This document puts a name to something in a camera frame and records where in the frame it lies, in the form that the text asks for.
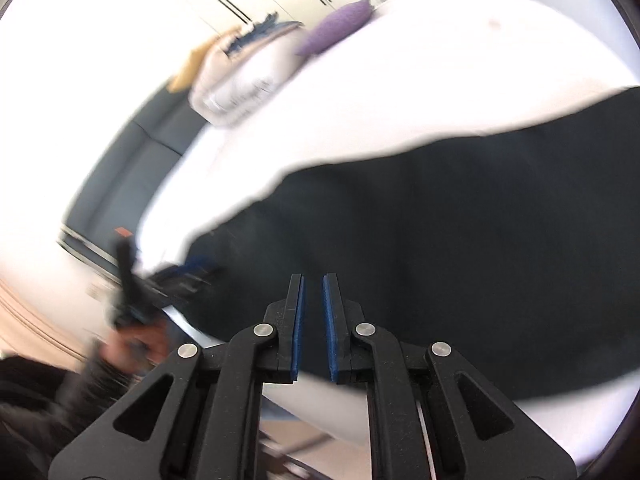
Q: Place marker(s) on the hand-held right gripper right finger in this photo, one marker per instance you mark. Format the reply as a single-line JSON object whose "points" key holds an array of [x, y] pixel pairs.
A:
{"points": [[327, 330]]}

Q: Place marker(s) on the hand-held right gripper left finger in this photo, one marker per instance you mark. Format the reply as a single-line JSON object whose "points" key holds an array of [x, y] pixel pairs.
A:
{"points": [[299, 330]]}

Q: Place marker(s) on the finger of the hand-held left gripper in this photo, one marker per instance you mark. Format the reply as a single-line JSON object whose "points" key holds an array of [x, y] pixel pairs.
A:
{"points": [[195, 287], [192, 266]]}

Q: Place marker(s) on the black denim pants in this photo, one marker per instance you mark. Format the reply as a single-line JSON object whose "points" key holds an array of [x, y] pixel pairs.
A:
{"points": [[450, 210]]}

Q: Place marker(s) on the person's left forearm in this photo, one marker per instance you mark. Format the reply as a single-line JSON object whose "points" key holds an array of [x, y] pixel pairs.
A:
{"points": [[50, 400]]}

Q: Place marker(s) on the person's left hand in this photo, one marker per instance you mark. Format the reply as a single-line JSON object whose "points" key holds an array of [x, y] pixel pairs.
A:
{"points": [[140, 347]]}

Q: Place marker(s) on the dark grey padded headboard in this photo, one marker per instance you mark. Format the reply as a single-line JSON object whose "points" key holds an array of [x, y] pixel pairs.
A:
{"points": [[125, 170]]}

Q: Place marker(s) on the folded beige duvet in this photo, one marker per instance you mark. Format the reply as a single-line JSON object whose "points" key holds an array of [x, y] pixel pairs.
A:
{"points": [[240, 85]]}

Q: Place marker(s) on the yellow pillow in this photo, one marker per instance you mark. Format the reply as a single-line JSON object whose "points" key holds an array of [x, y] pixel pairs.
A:
{"points": [[187, 70]]}

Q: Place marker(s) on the blue-grey folded cloth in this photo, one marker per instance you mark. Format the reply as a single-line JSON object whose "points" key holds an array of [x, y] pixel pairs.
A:
{"points": [[265, 30]]}

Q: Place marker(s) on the bed with white sheet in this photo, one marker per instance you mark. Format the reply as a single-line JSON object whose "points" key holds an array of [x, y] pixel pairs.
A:
{"points": [[400, 85]]}

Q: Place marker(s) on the purple pillow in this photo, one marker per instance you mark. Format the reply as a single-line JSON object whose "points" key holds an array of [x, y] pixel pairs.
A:
{"points": [[335, 27]]}

